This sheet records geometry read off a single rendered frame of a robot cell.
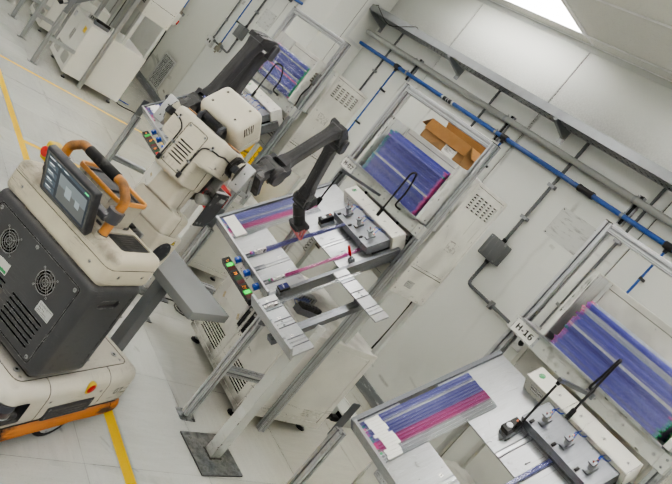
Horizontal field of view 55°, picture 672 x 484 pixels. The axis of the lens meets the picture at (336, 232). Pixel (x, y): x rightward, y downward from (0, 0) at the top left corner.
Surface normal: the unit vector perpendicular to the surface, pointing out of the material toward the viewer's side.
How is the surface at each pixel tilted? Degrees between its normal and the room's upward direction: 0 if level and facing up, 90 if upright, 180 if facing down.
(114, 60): 90
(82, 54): 90
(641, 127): 90
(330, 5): 90
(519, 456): 44
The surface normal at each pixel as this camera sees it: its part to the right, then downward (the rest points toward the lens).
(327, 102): 0.48, 0.54
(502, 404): 0.00, -0.79
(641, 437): -0.62, -0.35
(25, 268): -0.35, -0.07
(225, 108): 0.16, -0.57
